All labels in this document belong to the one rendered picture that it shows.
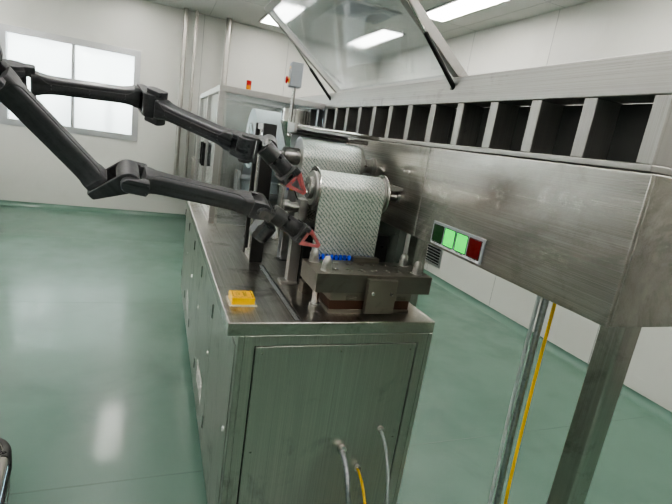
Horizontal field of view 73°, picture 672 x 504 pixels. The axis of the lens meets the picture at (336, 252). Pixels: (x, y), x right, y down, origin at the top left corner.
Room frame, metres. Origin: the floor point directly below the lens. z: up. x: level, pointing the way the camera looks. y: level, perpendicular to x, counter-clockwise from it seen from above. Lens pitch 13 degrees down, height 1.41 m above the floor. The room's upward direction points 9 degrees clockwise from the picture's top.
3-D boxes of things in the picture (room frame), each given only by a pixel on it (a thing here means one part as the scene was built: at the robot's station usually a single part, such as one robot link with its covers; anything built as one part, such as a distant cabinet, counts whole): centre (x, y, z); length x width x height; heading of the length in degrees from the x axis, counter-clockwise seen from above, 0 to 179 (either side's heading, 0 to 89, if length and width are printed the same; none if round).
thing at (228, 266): (2.43, 0.44, 0.88); 2.52 x 0.66 x 0.04; 23
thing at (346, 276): (1.45, -0.11, 1.00); 0.40 x 0.16 x 0.06; 113
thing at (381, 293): (1.37, -0.16, 0.96); 0.10 x 0.03 x 0.11; 113
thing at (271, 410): (2.44, 0.42, 0.43); 2.52 x 0.64 x 0.86; 23
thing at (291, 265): (1.57, 0.16, 1.05); 0.06 x 0.05 x 0.31; 113
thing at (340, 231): (1.54, -0.03, 1.11); 0.23 x 0.01 x 0.18; 113
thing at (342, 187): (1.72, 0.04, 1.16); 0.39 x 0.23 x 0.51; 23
